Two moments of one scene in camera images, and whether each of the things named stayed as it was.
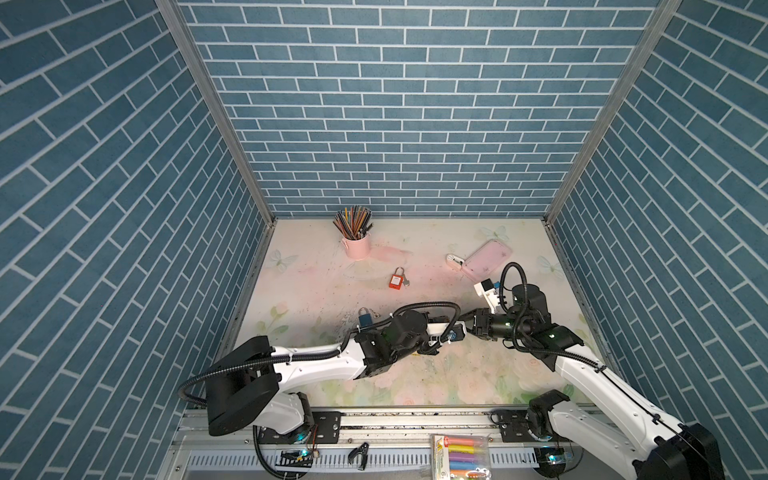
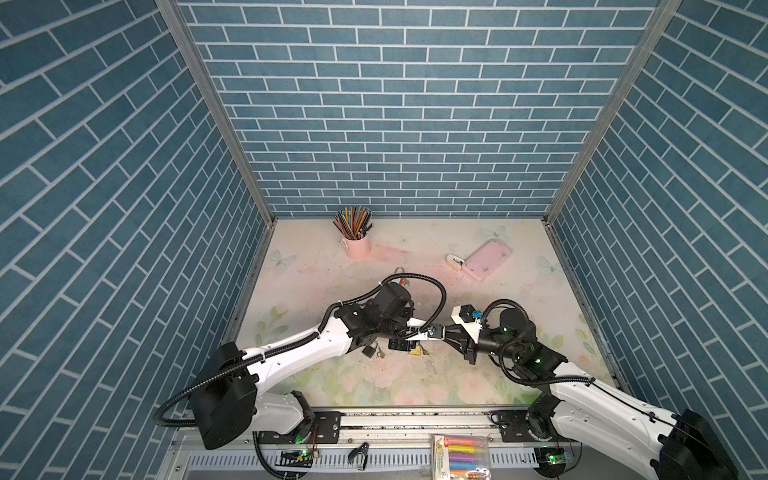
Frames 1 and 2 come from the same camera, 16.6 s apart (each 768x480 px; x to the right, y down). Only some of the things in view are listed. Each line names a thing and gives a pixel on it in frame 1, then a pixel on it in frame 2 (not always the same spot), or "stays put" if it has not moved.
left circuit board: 301,458 stays put
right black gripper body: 495,325 to 470,348
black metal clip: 362,450 stays put
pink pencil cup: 359,249 stays put
